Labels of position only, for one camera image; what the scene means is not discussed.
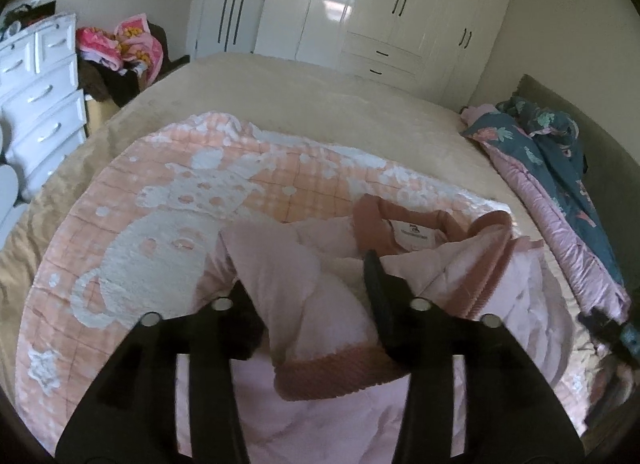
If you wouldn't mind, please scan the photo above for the dark clutter on dresser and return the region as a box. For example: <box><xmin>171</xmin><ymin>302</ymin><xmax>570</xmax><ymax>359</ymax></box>
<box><xmin>0</xmin><ymin>0</ymin><xmax>57</xmax><ymax>40</ymax></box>

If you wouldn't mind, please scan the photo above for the white dresser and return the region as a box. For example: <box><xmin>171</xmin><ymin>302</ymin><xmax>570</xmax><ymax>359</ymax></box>
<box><xmin>0</xmin><ymin>14</ymin><xmax>91</xmax><ymax>205</ymax></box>

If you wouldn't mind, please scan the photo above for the pink printed cloth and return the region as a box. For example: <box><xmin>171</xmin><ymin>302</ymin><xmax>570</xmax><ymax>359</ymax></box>
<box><xmin>75</xmin><ymin>14</ymin><xmax>165</xmax><ymax>82</ymax></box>

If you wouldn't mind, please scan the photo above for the white door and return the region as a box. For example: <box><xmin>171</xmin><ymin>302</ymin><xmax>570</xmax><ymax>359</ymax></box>
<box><xmin>192</xmin><ymin>0</ymin><xmax>281</xmax><ymax>60</ymax></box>

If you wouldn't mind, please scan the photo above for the pink blanket with white print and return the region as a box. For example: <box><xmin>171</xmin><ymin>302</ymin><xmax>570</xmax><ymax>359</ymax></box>
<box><xmin>15</xmin><ymin>111</ymin><xmax>616</xmax><ymax>464</ymax></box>

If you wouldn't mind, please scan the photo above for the pink quilted jacket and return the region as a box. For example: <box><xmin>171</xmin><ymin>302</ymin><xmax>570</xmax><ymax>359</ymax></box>
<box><xmin>177</xmin><ymin>194</ymin><xmax>576</xmax><ymax>464</ymax></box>

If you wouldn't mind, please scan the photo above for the olive headboard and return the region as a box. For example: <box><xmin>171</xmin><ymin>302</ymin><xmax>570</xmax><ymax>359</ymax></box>
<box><xmin>515</xmin><ymin>74</ymin><xmax>640</xmax><ymax>295</ymax></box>

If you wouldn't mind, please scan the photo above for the beige bed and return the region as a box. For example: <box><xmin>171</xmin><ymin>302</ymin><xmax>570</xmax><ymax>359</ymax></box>
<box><xmin>0</xmin><ymin>51</ymin><xmax>640</xmax><ymax>464</ymax></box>

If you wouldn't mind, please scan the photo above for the dark floral quilt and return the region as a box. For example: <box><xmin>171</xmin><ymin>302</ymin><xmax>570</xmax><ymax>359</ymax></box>
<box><xmin>460</xmin><ymin>96</ymin><xmax>632</xmax><ymax>325</ymax></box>

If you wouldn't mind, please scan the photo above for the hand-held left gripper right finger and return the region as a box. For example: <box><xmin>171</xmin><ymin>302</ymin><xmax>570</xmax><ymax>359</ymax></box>
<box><xmin>362</xmin><ymin>249</ymin><xmax>586</xmax><ymax>464</ymax></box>

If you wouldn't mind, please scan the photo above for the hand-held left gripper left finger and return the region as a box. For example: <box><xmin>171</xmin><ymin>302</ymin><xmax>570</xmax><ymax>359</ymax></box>
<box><xmin>55</xmin><ymin>281</ymin><xmax>266</xmax><ymax>464</ymax></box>

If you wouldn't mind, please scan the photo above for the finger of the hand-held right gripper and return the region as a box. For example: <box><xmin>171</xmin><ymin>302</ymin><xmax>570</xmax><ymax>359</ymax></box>
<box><xmin>577</xmin><ymin>309</ymin><xmax>640</xmax><ymax>360</ymax></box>

